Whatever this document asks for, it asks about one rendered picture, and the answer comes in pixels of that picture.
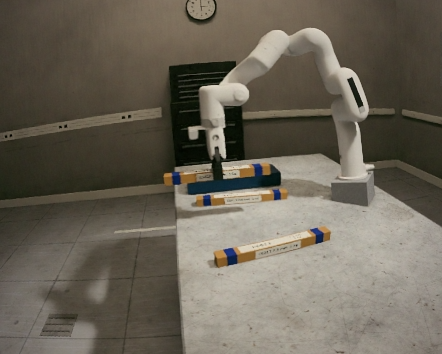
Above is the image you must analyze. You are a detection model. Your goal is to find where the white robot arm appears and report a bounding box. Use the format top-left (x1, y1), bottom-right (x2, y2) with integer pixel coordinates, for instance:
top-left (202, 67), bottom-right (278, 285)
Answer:
top-left (189, 28), bottom-right (374, 181)

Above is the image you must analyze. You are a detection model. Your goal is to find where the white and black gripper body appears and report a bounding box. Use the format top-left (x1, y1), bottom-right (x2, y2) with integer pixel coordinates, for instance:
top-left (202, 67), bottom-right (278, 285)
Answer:
top-left (206, 125), bottom-right (227, 160)

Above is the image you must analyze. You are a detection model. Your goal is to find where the dark blue rectangular slab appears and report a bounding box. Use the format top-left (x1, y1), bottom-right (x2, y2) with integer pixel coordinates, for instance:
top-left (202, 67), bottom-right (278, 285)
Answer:
top-left (188, 164), bottom-right (281, 195)

